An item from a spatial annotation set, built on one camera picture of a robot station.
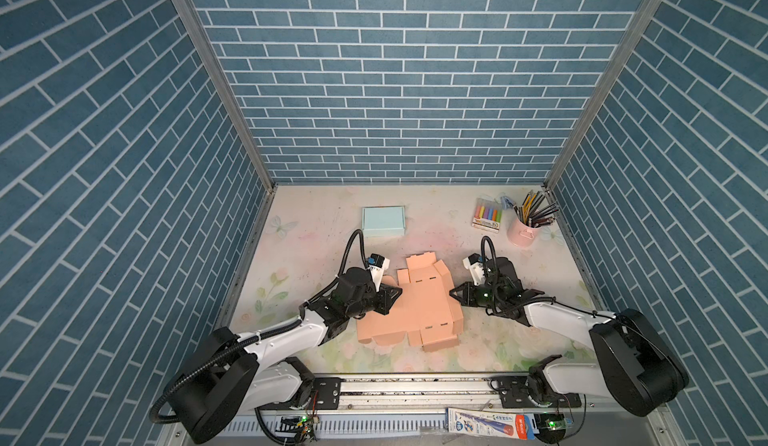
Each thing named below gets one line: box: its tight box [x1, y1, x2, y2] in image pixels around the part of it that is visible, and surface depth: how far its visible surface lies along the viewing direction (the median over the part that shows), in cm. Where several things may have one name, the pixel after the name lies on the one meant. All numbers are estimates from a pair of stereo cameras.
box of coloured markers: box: [471, 198, 503, 233], surface depth 113 cm
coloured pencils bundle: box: [513, 190, 559, 228], surface depth 98 cm
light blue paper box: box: [362, 206, 406, 237], surface depth 107 cm
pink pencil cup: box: [507, 217, 541, 248], surface depth 98 cm
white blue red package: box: [446, 408, 539, 440], surface depth 71 cm
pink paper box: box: [357, 252, 464, 353], surface depth 88 cm
